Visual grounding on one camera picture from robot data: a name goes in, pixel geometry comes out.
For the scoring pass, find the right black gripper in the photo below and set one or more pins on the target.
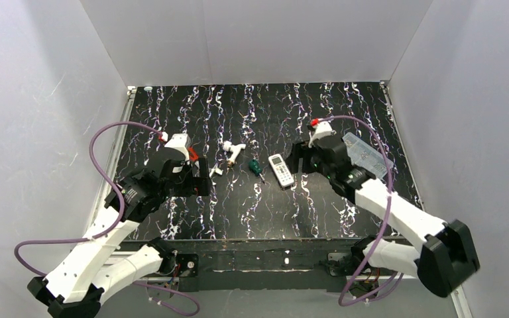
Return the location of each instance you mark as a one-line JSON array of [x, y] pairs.
[[304, 157]]

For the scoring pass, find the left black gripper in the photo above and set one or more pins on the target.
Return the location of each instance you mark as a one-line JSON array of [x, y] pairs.
[[202, 176]]

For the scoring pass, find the white remote control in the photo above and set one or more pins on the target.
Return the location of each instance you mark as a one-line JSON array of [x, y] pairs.
[[281, 171]]

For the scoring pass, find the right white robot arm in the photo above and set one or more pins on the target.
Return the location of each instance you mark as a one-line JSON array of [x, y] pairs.
[[441, 254]]

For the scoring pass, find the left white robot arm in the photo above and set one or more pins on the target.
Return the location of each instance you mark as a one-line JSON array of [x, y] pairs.
[[83, 282]]

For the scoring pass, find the white plastic faucet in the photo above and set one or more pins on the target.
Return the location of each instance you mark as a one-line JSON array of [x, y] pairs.
[[233, 151]]

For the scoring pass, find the clear plastic screw box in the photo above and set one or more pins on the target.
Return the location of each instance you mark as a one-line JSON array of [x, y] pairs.
[[365, 156]]

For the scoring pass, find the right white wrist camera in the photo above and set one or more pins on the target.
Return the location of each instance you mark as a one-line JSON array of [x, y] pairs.
[[319, 128]]

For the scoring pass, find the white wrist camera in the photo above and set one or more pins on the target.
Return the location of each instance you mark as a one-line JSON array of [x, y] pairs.
[[319, 128], [178, 141]]

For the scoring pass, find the green handled screwdriver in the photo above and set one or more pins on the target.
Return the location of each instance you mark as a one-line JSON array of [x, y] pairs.
[[255, 168]]

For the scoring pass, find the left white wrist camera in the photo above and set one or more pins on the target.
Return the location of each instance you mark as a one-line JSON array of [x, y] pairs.
[[178, 141]]

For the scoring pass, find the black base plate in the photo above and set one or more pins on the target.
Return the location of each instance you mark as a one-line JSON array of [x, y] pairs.
[[287, 264]]

